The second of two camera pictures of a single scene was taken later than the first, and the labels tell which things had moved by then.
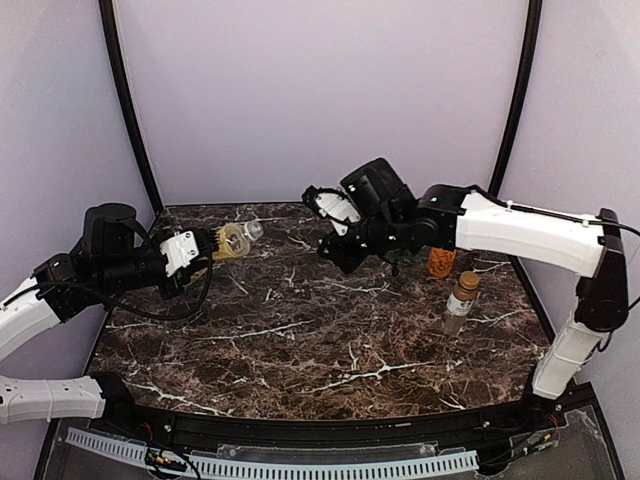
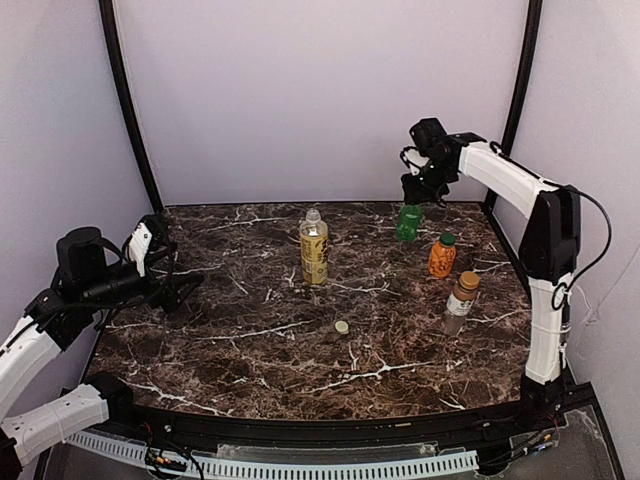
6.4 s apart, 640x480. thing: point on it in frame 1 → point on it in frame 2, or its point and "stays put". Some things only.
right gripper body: [332, 245] → [417, 187]
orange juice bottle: [441, 262] stays put
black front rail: [201, 428] stays put
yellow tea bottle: [234, 240] → [314, 239]
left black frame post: [123, 99] stays put
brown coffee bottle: [460, 302] stays put
